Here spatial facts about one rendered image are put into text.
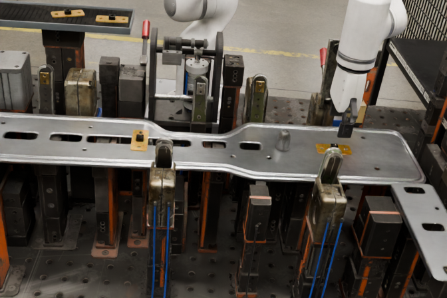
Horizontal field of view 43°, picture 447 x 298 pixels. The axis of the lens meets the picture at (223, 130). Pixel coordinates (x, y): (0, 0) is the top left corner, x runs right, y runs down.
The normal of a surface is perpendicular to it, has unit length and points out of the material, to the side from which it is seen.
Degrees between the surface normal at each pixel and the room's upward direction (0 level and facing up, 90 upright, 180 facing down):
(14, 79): 90
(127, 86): 90
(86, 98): 90
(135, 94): 90
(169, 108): 0
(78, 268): 0
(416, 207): 0
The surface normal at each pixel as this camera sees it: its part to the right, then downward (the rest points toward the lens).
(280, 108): 0.09, -0.83
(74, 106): 0.04, 0.55
